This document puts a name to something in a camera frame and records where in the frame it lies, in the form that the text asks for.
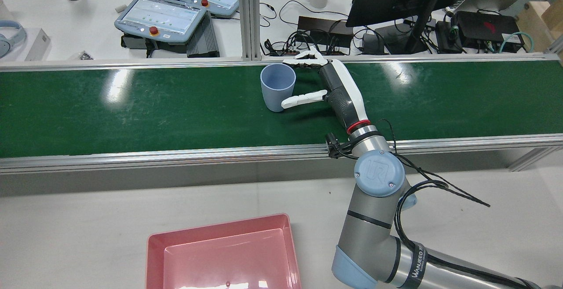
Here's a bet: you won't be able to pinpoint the right white dexterous robot hand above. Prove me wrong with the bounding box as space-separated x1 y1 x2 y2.
281 51 371 135

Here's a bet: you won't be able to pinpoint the light blue plastic cup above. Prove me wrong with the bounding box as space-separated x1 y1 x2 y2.
260 63 297 113

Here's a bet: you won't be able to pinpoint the black box red logo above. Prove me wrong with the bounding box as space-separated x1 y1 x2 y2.
454 11 525 53

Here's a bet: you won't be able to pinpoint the metal electronics box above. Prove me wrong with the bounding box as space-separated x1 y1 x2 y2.
122 33 189 55

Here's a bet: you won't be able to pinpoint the pink plastic box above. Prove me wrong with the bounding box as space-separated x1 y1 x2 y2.
145 213 303 289

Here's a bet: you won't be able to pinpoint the black computer tower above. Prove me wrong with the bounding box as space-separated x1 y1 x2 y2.
297 15 355 48

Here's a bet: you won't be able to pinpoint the black power adapter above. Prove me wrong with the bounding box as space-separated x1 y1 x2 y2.
435 20 463 54

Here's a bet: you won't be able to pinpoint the dark grey finned unit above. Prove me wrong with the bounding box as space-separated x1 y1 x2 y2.
186 13 220 59

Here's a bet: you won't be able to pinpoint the light blue headphones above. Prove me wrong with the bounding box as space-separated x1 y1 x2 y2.
0 20 27 59

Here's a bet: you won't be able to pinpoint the tangled black cables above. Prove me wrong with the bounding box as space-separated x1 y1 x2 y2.
262 29 349 57

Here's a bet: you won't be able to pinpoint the thin black cable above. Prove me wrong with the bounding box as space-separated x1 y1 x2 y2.
259 0 349 28

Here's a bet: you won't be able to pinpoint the aluminium profile post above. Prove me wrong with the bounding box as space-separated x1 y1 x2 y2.
237 0 263 62

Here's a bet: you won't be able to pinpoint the teal cable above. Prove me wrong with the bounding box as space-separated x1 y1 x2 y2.
498 31 535 55

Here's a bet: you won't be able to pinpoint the slanted aluminium frame leg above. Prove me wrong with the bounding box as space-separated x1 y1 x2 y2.
508 147 563 173

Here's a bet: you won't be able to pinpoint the green conveyor belt aluminium frame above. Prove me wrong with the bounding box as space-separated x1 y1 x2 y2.
0 53 563 175

